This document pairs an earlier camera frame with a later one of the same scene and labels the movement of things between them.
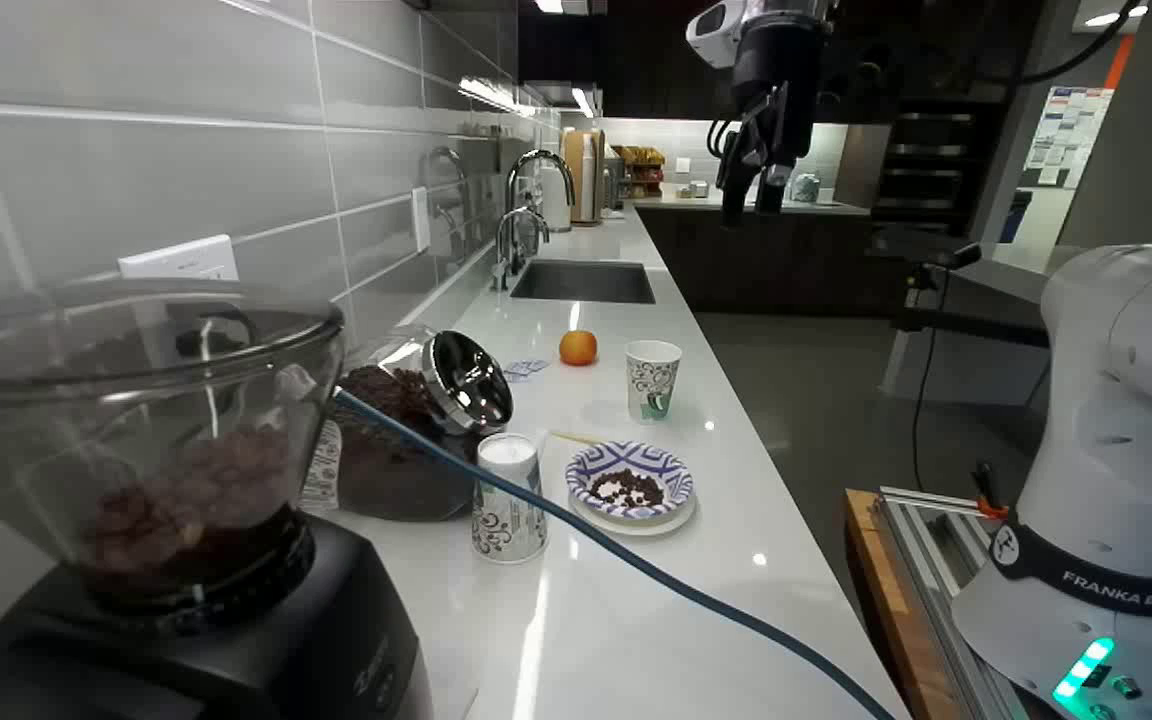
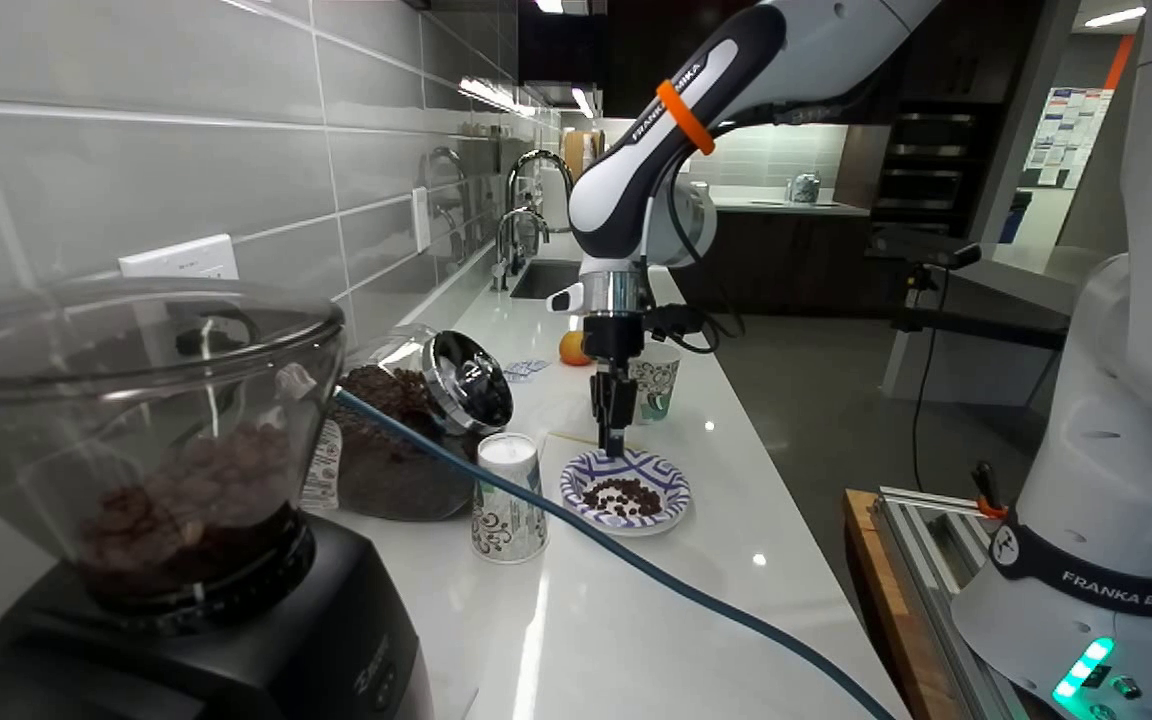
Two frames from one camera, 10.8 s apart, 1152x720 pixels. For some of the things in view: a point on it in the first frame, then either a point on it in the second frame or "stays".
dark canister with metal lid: [452, 395] stays
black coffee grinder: [154, 449] stays
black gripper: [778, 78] -> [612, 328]
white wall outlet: [206, 256] stays
